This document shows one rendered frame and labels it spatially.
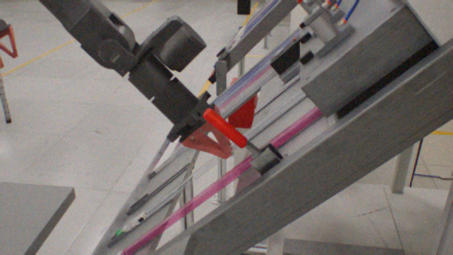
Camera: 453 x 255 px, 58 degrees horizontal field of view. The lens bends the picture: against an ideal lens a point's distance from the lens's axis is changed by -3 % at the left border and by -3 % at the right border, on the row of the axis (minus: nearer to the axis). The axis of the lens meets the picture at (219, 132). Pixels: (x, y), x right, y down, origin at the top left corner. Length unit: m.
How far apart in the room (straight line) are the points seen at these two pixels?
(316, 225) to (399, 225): 0.21
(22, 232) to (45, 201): 0.14
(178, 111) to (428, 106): 0.37
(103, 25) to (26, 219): 0.72
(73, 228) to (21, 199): 0.88
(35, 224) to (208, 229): 0.75
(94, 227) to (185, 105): 1.56
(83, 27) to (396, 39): 0.41
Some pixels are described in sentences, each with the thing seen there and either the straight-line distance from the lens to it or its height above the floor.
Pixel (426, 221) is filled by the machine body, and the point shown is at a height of 0.62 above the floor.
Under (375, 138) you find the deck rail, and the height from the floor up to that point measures 1.09.
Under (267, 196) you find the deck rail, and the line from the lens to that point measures 0.48.
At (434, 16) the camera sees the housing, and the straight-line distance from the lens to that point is 0.45.
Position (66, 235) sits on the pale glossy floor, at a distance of 2.14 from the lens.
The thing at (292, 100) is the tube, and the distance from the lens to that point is 0.64.
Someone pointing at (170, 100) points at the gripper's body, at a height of 1.05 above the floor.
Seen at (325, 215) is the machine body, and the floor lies 0.62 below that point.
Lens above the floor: 1.28
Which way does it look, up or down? 25 degrees down
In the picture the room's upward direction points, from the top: straight up
